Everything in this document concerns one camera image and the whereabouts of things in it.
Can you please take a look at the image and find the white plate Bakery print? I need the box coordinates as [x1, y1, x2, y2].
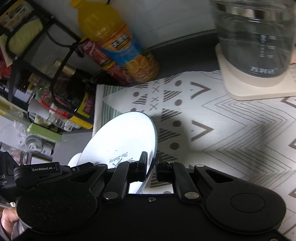
[78, 111, 159, 194]

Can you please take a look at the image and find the white plate Sweet print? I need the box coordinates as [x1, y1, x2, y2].
[67, 153, 82, 167]

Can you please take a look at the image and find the person's left hand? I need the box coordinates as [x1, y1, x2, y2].
[1, 207, 25, 241]

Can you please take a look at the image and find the green carton box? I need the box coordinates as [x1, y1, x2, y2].
[27, 123, 62, 143]

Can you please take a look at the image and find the patterned table cloth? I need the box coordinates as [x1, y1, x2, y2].
[96, 70, 295, 240]

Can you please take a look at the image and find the soy sauce jug yellow label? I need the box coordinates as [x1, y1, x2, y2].
[39, 64, 95, 132]

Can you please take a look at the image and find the red drink can lower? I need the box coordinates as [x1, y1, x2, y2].
[106, 63, 134, 86]

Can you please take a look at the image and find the red drink can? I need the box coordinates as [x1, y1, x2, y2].
[106, 63, 134, 86]
[79, 38, 114, 70]

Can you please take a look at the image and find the cream kettle base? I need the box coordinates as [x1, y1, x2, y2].
[215, 44, 295, 101]

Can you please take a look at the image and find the red drink can upper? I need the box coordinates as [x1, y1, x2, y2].
[79, 38, 114, 70]

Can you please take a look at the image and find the black metal shelf rack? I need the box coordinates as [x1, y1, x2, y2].
[1, 1, 95, 111]

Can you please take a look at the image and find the orange juice bottle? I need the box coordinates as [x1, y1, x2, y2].
[70, 1, 159, 83]

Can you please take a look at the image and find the glass electric kettle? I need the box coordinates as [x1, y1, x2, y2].
[210, 1, 295, 78]

